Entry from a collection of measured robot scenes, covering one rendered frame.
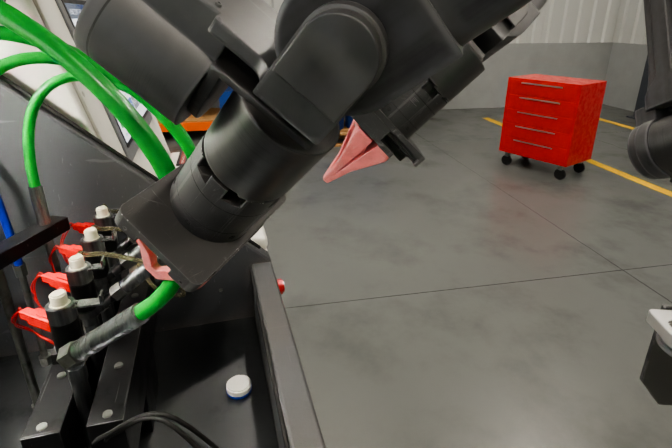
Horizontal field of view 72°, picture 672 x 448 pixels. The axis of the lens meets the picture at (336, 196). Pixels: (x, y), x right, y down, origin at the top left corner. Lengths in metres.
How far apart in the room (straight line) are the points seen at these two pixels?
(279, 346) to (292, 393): 0.09
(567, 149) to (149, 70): 4.39
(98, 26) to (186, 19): 0.04
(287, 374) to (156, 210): 0.40
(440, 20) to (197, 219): 0.18
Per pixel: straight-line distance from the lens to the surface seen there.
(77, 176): 0.85
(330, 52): 0.17
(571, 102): 4.48
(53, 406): 0.65
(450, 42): 0.18
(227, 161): 0.24
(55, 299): 0.56
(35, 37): 0.37
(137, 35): 0.23
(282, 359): 0.67
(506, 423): 1.98
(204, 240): 0.30
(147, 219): 0.29
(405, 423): 1.89
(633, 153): 0.72
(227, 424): 0.77
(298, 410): 0.60
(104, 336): 0.44
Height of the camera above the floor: 1.39
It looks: 21 degrees down
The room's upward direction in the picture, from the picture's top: straight up
